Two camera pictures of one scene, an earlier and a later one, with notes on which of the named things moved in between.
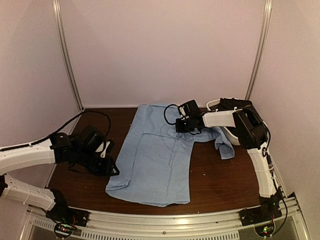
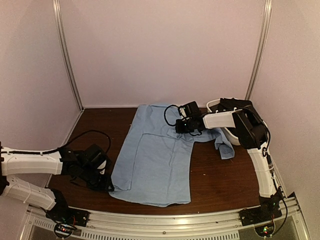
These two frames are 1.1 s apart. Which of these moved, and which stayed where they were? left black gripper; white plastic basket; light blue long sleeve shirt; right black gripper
Moved: left black gripper
Stayed: light blue long sleeve shirt; right black gripper; white plastic basket
